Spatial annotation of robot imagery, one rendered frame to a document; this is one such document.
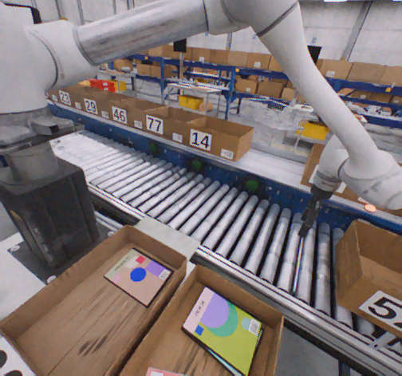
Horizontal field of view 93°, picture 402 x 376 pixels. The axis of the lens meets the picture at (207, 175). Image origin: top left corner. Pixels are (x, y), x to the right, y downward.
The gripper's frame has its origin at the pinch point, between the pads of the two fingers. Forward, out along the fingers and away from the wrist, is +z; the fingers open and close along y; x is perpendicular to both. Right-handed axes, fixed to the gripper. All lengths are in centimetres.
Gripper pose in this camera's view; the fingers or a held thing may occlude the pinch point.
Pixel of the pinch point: (304, 224)
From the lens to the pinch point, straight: 94.6
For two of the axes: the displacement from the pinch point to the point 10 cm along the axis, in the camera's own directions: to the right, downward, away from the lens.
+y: -5.0, 4.0, -7.7
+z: -1.1, 8.5, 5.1
